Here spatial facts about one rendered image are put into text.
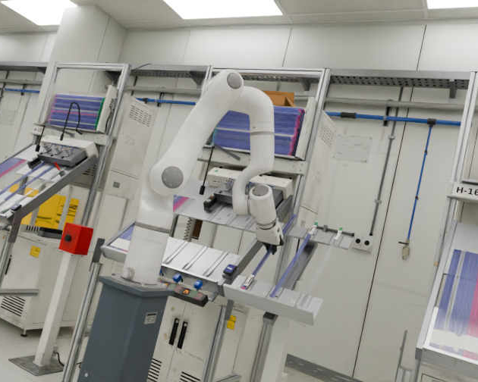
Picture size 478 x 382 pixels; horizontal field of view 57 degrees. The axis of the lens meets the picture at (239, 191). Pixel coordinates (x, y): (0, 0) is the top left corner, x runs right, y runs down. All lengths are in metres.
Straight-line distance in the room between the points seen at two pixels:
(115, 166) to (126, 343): 1.99
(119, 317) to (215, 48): 3.72
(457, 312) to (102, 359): 1.18
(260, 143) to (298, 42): 2.85
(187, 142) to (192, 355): 1.17
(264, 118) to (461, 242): 0.96
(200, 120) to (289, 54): 2.91
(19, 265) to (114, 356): 1.82
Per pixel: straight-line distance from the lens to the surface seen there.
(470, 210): 2.27
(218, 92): 1.53
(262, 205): 1.60
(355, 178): 3.76
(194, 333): 2.29
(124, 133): 3.32
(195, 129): 1.53
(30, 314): 3.13
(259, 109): 1.63
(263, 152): 1.61
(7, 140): 6.74
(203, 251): 2.05
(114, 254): 2.21
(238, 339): 2.17
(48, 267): 3.09
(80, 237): 2.58
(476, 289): 1.82
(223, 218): 2.23
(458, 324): 1.70
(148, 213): 1.48
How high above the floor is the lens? 0.93
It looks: 6 degrees up
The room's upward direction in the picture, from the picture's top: 14 degrees clockwise
